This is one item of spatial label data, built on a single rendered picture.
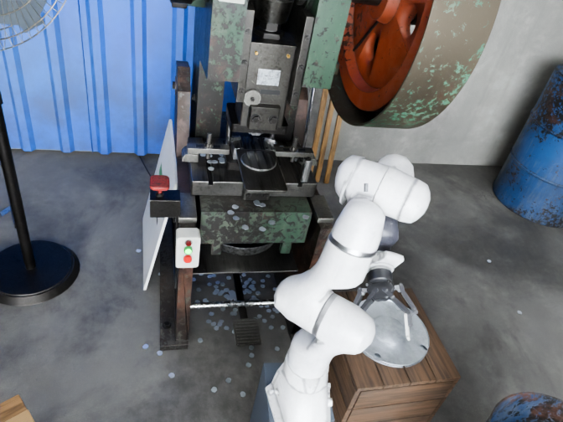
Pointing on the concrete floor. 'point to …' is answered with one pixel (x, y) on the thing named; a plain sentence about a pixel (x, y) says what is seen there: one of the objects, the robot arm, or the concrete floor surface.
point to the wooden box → (391, 380)
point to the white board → (154, 228)
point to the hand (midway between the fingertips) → (383, 336)
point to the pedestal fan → (30, 270)
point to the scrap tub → (528, 409)
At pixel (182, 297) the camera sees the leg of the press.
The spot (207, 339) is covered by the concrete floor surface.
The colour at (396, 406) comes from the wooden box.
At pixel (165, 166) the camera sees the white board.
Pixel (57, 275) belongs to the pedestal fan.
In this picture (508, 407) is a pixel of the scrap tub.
